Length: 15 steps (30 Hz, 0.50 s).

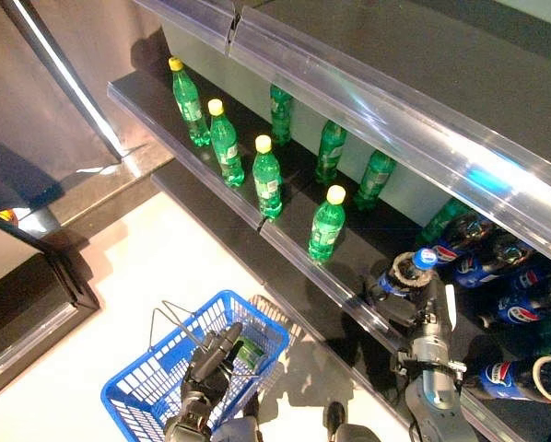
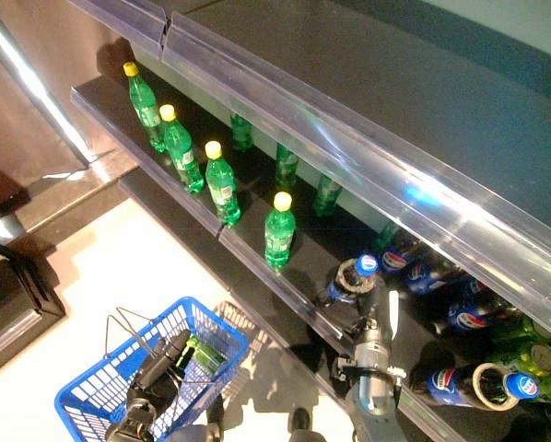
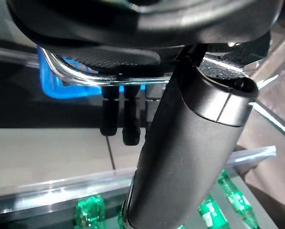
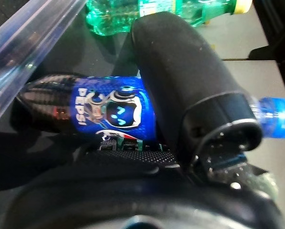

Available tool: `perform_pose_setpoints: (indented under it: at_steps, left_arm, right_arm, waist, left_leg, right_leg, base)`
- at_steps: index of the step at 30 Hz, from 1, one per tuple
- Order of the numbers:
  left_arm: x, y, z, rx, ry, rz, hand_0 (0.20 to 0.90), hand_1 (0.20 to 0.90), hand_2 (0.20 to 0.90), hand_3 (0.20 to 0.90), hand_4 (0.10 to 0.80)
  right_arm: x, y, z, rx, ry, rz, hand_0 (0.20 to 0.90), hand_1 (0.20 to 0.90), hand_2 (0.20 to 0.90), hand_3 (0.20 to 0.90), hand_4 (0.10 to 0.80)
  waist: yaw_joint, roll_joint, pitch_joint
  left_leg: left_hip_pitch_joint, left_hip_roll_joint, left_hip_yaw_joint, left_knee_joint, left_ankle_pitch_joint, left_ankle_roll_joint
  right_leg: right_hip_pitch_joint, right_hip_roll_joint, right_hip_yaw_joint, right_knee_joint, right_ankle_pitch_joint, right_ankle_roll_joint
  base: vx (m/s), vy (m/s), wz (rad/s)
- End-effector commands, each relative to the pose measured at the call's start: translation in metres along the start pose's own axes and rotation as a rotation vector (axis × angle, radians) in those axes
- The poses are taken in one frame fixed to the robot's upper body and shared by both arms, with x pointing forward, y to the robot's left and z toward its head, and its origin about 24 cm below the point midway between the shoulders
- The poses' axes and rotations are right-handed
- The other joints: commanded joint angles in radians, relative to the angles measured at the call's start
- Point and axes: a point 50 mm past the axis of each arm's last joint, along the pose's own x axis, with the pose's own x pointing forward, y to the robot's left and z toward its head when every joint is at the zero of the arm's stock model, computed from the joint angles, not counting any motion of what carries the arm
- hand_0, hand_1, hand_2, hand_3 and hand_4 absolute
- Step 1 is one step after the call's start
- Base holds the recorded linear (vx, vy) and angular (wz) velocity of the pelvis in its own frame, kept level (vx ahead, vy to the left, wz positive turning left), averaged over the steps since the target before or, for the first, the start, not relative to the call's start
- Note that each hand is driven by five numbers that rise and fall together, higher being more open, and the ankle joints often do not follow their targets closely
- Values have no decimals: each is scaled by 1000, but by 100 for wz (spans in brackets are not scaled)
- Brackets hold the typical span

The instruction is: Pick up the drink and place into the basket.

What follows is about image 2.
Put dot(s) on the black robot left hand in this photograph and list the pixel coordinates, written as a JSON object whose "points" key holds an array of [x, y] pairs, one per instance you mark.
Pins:
{"points": [[158, 377]]}

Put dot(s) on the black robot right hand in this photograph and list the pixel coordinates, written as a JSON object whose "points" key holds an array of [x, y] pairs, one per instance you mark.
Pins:
{"points": [[377, 317]]}

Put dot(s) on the blue plastic shopping basket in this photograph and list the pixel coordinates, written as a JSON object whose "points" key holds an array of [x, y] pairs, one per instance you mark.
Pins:
{"points": [[220, 322]]}

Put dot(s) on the green soda bottle yellow cap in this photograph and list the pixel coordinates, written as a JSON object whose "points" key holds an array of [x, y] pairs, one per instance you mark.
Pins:
{"points": [[279, 235], [241, 133], [285, 168], [222, 189], [182, 152], [144, 108], [386, 237], [325, 198]]}

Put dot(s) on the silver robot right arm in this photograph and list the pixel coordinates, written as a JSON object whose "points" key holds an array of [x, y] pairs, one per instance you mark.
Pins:
{"points": [[372, 396]]}

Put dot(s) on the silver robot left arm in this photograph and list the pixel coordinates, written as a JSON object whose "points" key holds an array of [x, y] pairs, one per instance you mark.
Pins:
{"points": [[135, 423]]}

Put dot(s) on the cream tape roll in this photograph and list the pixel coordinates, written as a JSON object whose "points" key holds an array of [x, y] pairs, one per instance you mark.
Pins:
{"points": [[476, 387]]}

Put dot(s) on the robot right leg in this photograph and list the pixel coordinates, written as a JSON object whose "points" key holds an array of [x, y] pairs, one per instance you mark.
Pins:
{"points": [[301, 421]]}

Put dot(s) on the black cabinet steel trim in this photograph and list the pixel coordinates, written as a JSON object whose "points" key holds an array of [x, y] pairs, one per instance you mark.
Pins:
{"points": [[22, 294]]}

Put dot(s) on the dark stone plinth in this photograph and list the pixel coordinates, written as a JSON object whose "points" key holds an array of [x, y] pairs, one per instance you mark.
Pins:
{"points": [[73, 189]]}

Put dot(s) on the row of green soda bottles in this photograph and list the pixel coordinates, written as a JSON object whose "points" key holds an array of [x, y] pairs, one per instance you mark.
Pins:
{"points": [[213, 122]]}

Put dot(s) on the brushed steel cabinet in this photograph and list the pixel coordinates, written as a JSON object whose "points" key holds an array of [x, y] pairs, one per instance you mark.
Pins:
{"points": [[73, 46]]}

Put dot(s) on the clear plastic price rail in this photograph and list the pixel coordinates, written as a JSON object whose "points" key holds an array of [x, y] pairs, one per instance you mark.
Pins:
{"points": [[132, 23], [135, 154], [303, 308], [349, 154]]}

